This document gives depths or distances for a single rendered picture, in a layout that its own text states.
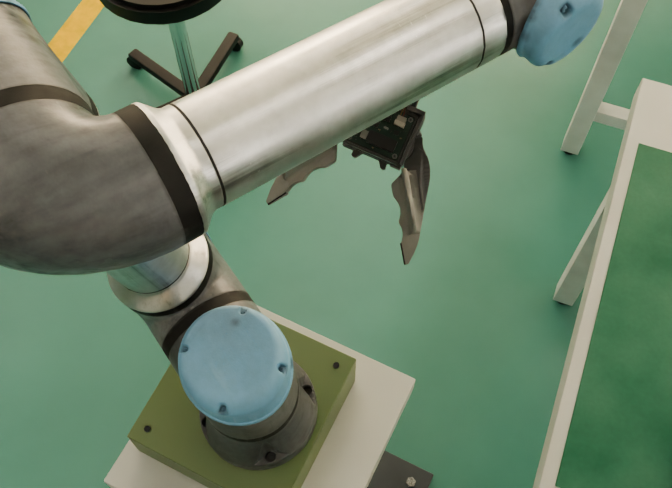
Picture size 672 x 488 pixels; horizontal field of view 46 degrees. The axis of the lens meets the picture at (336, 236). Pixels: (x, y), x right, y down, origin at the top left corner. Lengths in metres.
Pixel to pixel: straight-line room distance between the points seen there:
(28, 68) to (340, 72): 0.20
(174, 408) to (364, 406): 0.26
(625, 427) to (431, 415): 0.81
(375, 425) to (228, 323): 0.36
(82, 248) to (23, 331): 1.65
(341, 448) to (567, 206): 1.30
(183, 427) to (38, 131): 0.64
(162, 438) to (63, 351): 1.04
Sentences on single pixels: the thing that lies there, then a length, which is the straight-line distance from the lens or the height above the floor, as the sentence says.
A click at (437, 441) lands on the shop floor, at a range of 1.91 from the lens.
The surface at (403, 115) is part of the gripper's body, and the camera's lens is 0.72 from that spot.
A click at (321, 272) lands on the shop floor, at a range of 2.06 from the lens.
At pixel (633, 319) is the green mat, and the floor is 0.75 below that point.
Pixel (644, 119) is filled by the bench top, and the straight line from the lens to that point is 1.48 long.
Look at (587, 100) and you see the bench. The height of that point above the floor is 0.24.
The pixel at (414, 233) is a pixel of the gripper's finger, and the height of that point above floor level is 1.17.
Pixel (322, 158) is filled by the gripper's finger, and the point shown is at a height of 1.19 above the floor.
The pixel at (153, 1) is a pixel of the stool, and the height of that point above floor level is 0.56.
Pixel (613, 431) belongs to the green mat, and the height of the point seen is 0.75.
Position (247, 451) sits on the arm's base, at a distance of 0.98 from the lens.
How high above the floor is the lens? 1.83
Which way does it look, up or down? 60 degrees down
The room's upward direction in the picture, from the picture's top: straight up
